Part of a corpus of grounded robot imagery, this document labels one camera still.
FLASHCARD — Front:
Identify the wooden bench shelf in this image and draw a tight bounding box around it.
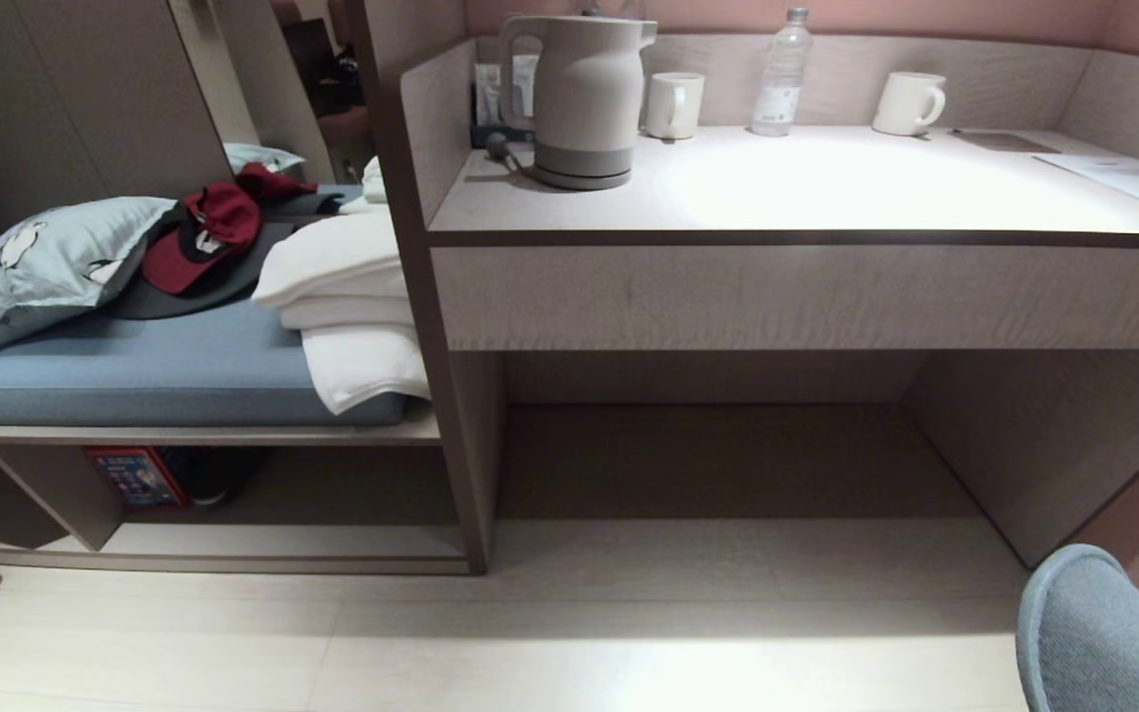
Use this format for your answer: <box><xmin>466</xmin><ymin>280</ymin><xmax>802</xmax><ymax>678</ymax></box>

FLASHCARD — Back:
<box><xmin>0</xmin><ymin>391</ymin><xmax>477</xmax><ymax>577</ymax></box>

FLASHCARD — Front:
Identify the folded white towel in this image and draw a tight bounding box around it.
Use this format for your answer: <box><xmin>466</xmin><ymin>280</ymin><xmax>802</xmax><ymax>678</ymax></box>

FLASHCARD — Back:
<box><xmin>251</xmin><ymin>156</ymin><xmax>431</xmax><ymax>416</ymax></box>

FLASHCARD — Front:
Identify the light wooden desk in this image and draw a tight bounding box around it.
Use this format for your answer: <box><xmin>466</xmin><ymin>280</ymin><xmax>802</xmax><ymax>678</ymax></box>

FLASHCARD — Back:
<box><xmin>347</xmin><ymin>0</ymin><xmax>1139</xmax><ymax>577</ymax></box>

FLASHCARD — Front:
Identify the white electric kettle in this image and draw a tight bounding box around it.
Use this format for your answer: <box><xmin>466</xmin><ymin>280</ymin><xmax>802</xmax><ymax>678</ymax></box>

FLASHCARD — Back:
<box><xmin>499</xmin><ymin>13</ymin><xmax>658</xmax><ymax>191</ymax></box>

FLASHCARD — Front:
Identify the white sachet holder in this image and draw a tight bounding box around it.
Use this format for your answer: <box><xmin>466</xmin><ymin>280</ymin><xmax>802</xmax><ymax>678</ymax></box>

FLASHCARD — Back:
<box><xmin>471</xmin><ymin>54</ymin><xmax>541</xmax><ymax>149</ymax></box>

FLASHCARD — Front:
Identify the white ceramic mug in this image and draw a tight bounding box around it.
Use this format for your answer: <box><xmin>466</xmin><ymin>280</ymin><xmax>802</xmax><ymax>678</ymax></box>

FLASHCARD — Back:
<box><xmin>642</xmin><ymin>71</ymin><xmax>706</xmax><ymax>140</ymax></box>
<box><xmin>872</xmin><ymin>71</ymin><xmax>948</xmax><ymax>137</ymax></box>

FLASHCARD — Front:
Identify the dark grey garment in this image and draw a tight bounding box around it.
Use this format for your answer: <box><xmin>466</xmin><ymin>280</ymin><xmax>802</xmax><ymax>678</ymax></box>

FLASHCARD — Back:
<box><xmin>101</xmin><ymin>184</ymin><xmax>365</xmax><ymax>321</ymax></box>

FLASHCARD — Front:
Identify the clear plastic water bottle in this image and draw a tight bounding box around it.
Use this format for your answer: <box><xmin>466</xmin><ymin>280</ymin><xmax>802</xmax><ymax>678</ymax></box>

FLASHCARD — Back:
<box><xmin>750</xmin><ymin>8</ymin><xmax>815</xmax><ymax>137</ymax></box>

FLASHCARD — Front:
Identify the dark red cap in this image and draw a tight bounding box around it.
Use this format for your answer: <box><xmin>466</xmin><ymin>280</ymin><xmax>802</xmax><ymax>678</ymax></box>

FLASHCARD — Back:
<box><xmin>141</xmin><ymin>182</ymin><xmax>263</xmax><ymax>296</ymax></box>

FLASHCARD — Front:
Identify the blue seat cushion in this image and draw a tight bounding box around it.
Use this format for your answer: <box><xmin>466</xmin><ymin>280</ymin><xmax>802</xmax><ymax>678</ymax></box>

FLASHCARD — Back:
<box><xmin>0</xmin><ymin>297</ymin><xmax>408</xmax><ymax>428</ymax></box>

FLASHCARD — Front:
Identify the red and blue box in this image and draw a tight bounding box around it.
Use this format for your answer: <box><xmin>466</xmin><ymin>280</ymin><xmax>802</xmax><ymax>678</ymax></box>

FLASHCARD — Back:
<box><xmin>83</xmin><ymin>447</ymin><xmax>191</xmax><ymax>509</ymax></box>

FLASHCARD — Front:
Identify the light blue patterned pillow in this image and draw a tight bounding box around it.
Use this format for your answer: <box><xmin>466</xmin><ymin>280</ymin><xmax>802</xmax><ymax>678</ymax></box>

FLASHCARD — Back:
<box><xmin>0</xmin><ymin>196</ymin><xmax>178</xmax><ymax>389</ymax></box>

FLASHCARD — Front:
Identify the white paper sheet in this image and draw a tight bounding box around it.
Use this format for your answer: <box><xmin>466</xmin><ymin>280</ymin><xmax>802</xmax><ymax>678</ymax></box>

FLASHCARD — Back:
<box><xmin>1034</xmin><ymin>151</ymin><xmax>1139</xmax><ymax>223</ymax></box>

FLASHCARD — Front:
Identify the grey blue slipper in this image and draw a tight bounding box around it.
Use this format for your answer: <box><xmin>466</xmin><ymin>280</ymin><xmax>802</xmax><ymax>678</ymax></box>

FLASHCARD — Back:
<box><xmin>1016</xmin><ymin>543</ymin><xmax>1139</xmax><ymax>712</ymax></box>

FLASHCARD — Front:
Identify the black kettle cable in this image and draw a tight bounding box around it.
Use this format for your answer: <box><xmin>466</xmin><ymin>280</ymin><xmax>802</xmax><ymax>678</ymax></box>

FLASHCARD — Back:
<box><xmin>484</xmin><ymin>132</ymin><xmax>543</xmax><ymax>185</ymax></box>

